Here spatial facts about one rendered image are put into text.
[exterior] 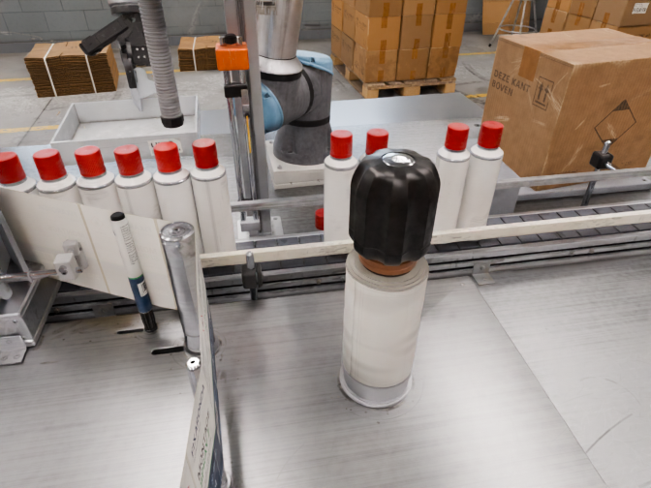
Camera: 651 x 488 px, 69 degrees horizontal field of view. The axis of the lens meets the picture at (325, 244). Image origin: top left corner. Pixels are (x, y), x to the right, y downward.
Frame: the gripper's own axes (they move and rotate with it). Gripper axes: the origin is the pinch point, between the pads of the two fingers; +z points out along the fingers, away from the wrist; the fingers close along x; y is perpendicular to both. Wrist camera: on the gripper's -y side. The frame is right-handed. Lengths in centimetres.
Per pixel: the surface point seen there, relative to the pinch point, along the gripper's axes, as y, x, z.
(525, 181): 67, -48, 18
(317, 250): 28, -49, 24
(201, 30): 34, 493, -72
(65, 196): -6.8, -47.4, 10.6
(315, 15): 169, 482, -79
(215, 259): 12, -48, 23
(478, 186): 54, -52, 17
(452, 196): 50, -52, 18
